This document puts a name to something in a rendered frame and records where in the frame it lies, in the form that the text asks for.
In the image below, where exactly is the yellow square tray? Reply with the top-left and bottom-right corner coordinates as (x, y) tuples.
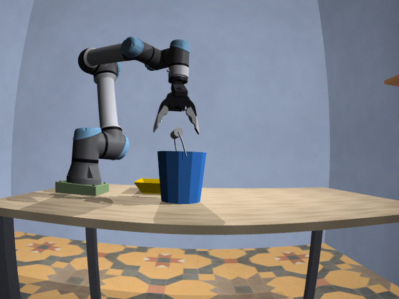
(134, 178), (161, 194)

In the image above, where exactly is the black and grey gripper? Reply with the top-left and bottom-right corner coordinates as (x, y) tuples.
(153, 76), (199, 134)

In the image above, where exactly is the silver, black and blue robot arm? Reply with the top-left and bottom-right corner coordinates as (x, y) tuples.
(67, 37), (190, 185)

